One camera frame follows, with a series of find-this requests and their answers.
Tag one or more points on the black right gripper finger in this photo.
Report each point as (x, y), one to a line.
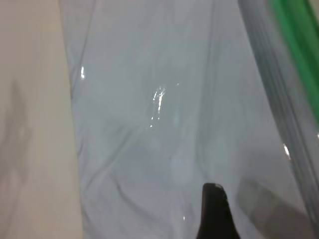
(214, 214)

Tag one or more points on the clear zipper bag green strip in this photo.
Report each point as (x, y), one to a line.
(159, 124)

